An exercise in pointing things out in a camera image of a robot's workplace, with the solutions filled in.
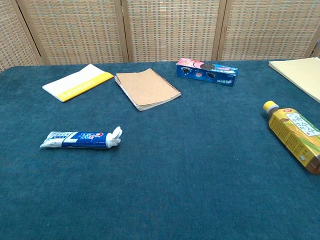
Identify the blue and white toothpaste tube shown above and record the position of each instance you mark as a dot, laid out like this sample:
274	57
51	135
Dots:
82	140

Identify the brown spiral notebook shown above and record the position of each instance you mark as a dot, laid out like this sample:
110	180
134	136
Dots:
147	90

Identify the blue table cloth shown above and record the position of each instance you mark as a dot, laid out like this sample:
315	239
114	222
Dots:
175	175

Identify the blue cookie box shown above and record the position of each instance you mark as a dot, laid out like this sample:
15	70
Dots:
207	76

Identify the woven folding screen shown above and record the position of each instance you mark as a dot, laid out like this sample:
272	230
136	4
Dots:
170	30

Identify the white and yellow booklet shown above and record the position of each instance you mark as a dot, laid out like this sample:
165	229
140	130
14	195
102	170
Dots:
75	82

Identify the yellow tea bottle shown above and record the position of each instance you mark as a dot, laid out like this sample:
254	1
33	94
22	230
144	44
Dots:
292	132

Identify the beige paper folder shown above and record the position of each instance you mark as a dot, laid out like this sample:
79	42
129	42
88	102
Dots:
302	72

